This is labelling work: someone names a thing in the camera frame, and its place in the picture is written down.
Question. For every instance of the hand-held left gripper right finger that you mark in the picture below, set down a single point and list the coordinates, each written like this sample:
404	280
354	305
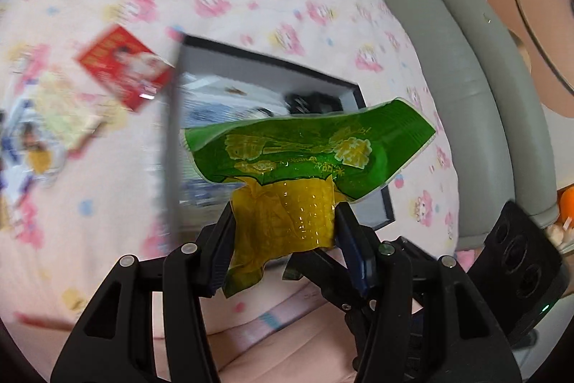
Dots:
358	262

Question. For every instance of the grey padded bed frame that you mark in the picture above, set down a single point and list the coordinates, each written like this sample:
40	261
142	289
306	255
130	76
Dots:
457	51

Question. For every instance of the peach floor mat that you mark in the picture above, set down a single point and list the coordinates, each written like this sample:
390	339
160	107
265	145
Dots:
506	28

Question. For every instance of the green yellow snack packet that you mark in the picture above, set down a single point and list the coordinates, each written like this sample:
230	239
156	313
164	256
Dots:
305	149

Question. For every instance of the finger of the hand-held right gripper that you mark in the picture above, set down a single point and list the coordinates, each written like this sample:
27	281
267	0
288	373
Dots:
323	275
415	250

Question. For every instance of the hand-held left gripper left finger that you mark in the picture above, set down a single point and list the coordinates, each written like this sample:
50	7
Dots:
219	262

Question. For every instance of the black screen protector box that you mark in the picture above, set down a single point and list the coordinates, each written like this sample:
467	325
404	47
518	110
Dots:
314	102

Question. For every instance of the orange round toy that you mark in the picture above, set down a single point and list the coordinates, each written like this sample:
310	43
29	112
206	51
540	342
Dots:
567	201

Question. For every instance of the cartoon bead art packet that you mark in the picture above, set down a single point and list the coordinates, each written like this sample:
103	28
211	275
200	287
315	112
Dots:
215	100

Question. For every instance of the red photo card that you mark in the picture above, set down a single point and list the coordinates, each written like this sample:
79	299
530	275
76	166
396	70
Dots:
125	66

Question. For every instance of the black cardboard box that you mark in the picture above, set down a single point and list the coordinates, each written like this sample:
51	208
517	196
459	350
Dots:
172	131

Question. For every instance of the pale yellow packet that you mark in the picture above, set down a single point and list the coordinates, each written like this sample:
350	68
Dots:
67	114

